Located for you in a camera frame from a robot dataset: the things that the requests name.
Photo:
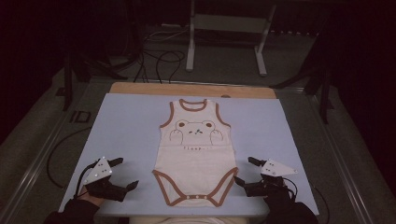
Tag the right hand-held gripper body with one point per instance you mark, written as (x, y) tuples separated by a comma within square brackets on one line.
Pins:
[(274, 169)]

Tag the light blue mat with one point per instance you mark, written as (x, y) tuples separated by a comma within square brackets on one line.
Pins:
[(130, 130)]

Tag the black stand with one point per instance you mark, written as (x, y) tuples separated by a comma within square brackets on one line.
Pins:
[(325, 93), (67, 84)]

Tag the cream baby bodysuit brown trim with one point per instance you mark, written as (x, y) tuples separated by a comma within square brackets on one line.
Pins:
[(194, 161)]

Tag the grey metal stand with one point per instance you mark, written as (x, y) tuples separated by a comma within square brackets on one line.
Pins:
[(230, 23)]

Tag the person's right hand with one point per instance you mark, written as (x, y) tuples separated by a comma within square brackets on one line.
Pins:
[(280, 200)]

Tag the person's left hand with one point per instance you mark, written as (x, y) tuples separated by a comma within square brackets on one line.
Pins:
[(91, 197)]

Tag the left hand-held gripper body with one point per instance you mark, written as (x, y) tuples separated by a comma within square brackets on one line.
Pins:
[(99, 174)]

